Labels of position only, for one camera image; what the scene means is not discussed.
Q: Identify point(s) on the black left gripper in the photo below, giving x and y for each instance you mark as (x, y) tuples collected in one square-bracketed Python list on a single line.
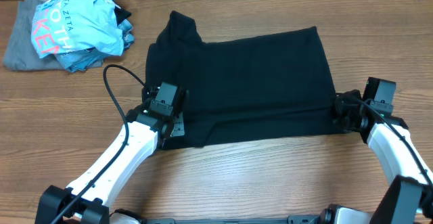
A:
[(179, 126)]

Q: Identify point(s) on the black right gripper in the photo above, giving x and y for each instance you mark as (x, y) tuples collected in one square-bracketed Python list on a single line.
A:
[(343, 107)]

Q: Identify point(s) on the black t-shirt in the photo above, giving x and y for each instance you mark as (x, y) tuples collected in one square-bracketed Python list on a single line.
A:
[(263, 87)]

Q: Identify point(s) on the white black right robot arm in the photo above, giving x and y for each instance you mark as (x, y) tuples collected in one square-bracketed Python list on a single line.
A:
[(409, 178)]

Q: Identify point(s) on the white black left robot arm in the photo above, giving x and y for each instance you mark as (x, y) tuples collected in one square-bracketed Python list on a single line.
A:
[(145, 128)]

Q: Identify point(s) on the folded blue denim jeans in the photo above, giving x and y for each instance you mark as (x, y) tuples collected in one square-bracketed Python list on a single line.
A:
[(90, 58)]

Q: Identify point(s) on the black garment in pile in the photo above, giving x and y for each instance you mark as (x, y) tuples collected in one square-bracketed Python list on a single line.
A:
[(121, 14)]

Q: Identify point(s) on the light blue printed t-shirt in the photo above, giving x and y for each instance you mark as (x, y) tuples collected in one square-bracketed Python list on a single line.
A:
[(64, 26)]

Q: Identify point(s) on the folded grey garment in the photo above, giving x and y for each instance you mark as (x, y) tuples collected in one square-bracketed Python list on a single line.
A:
[(20, 54)]

